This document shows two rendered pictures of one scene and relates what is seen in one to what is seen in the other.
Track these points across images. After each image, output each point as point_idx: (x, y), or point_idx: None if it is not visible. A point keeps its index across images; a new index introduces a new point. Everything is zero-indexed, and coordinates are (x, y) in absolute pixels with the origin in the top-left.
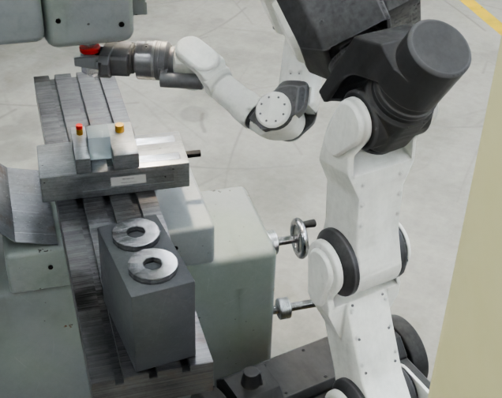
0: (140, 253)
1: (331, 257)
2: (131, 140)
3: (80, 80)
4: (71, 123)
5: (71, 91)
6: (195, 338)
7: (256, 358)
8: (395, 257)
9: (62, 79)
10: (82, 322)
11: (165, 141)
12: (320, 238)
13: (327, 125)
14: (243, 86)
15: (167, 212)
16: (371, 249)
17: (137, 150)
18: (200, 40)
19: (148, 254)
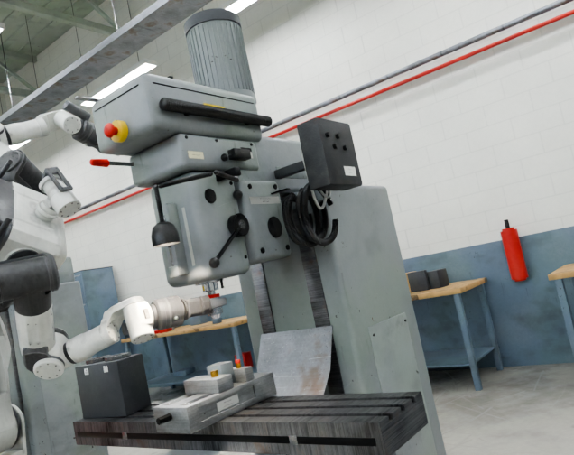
0: (106, 356)
1: None
2: (199, 379)
3: (377, 408)
4: (310, 403)
5: (364, 403)
6: (81, 406)
7: None
8: None
9: (394, 401)
10: (152, 401)
11: (187, 402)
12: (13, 406)
13: (2, 321)
14: (86, 332)
15: (180, 454)
16: None
17: (186, 381)
18: (125, 299)
19: (103, 357)
